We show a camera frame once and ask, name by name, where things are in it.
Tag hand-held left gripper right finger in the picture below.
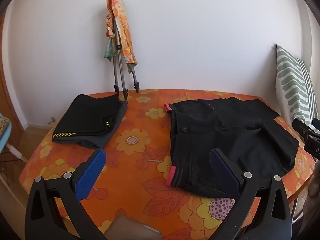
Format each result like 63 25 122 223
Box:
209 147 293 240

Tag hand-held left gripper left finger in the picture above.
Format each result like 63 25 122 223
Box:
24 148 108 240

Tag black pants with pink trim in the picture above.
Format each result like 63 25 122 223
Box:
164 97 300 198

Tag folded grey pants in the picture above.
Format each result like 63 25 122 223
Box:
80 100 128 148

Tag folded black yellow-striped pants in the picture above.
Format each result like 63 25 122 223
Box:
52 94 120 145

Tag person's grey clothing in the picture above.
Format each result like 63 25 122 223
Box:
302 160 320 230

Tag green striped white cushion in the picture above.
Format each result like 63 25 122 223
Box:
275 44 320 133

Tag orange floral tablecloth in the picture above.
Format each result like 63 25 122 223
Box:
19 88 316 240

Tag metal table leg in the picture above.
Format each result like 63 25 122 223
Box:
290 194 302 222

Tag light blue chair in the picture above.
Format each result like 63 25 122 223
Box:
0 119 28 163

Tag leopard print bag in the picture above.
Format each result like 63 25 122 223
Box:
0 115 11 131

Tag wooden door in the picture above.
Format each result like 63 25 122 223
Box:
0 12 25 135

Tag teal floral scarf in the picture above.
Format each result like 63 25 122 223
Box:
102 15 118 62

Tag orange floral scarf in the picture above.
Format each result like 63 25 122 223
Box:
106 0 139 74

